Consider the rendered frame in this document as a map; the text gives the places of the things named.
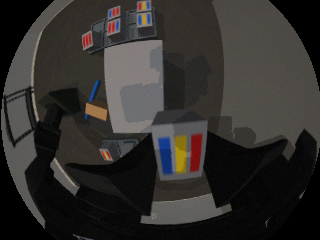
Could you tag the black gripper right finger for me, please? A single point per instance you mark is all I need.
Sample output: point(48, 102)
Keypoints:
point(229, 167)

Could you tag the tan rectangular block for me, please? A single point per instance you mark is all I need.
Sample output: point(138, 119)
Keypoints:
point(97, 108)

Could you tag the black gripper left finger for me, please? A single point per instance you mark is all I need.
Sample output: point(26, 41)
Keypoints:
point(132, 177)

